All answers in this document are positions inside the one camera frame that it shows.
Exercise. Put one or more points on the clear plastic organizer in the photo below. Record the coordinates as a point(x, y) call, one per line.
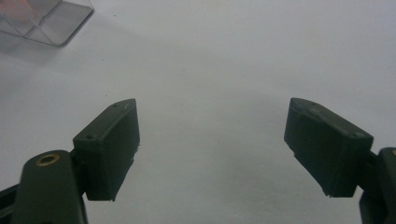
point(62, 21)

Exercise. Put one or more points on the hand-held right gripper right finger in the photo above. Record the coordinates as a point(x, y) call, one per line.
point(327, 149)

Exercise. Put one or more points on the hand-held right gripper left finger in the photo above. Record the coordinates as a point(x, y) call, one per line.
point(107, 155)

